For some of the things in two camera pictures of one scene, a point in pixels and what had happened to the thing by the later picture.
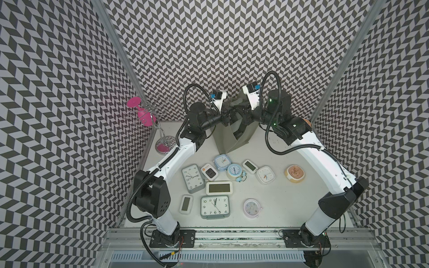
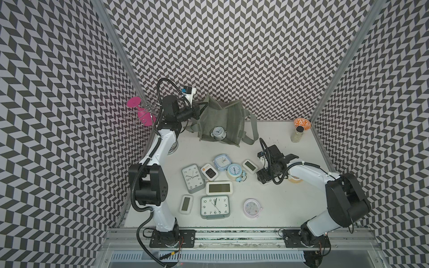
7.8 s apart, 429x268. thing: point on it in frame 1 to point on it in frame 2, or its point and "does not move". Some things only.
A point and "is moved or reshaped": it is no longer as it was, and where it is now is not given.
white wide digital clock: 219,188 does not move
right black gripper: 247,114 to 261,177
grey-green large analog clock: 215,207 does not move
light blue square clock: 222,162 does not move
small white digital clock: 249,166 does not move
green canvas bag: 224,135 is moved or reshaped
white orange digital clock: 209,172 does not move
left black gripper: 225,115 to 196,110
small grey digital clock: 186,204 does not move
